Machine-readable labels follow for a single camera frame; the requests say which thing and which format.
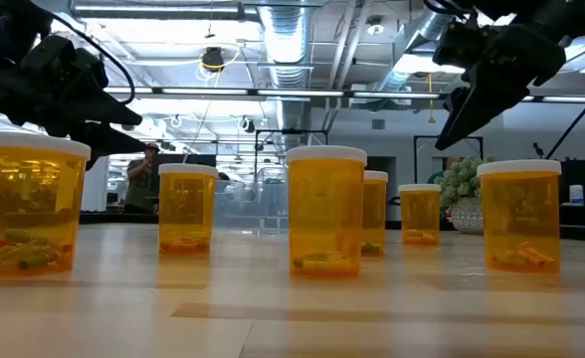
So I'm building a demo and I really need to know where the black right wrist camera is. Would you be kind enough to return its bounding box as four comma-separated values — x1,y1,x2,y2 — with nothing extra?
431,19,497,71

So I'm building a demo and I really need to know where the thin black diagonal rod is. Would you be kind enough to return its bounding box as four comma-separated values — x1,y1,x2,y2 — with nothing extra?
544,74,585,161

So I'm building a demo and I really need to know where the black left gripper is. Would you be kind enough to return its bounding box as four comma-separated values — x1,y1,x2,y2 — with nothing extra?
3,54,150,171

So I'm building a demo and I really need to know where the green succulent in white pot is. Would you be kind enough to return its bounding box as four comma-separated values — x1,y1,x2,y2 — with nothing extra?
434,154,496,236

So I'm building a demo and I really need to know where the silver ceiling duct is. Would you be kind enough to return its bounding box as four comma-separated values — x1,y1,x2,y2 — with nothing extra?
371,9,456,100
258,0,314,133

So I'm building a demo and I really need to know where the long ceiling light bar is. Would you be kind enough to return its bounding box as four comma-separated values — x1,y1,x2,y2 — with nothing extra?
103,87,443,99

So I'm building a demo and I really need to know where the person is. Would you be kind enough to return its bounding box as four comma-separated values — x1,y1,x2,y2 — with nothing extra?
426,156,462,186
124,142,160,215

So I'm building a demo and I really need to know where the white pillar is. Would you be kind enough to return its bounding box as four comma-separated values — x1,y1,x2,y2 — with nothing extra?
81,156,110,213

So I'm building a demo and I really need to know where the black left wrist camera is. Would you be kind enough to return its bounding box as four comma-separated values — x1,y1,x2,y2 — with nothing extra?
23,34,109,90

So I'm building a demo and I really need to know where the orange pill bottle white cap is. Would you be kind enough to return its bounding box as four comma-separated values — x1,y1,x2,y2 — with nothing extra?
0,131,93,277
398,183,442,247
157,162,219,257
476,158,563,274
286,144,368,279
362,169,389,259

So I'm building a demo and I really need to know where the clear plastic basket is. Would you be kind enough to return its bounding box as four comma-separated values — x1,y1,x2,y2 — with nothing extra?
214,166,289,239

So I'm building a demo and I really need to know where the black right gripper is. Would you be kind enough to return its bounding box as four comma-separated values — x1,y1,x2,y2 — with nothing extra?
434,22,567,152

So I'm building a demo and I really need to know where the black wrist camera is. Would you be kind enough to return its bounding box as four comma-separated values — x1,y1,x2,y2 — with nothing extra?
23,34,109,90
431,19,497,71

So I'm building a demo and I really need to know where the black monitor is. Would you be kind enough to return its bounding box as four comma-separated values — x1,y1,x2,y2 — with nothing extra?
150,153,218,200

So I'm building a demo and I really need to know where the black ceiling-hung device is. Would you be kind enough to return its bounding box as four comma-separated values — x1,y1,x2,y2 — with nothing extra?
201,46,226,74

